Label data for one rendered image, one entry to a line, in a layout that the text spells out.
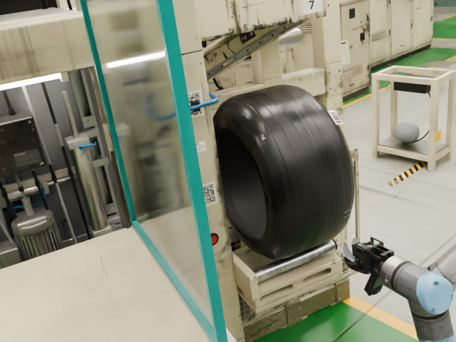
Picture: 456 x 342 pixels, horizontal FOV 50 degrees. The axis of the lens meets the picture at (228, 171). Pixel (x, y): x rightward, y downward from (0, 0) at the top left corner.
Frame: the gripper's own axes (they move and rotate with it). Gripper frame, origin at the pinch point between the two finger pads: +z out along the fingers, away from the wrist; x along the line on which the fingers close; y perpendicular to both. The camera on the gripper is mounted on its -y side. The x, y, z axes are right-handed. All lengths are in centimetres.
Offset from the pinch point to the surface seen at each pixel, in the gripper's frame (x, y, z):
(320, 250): -3.1, -7.4, 18.7
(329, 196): 1.6, 18.5, 2.3
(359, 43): -341, 18, 401
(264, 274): 19.6, -7.9, 18.5
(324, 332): -36, -92, 79
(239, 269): 27.1, -3.9, 21.0
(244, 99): 12, 49, 26
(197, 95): 31, 55, 18
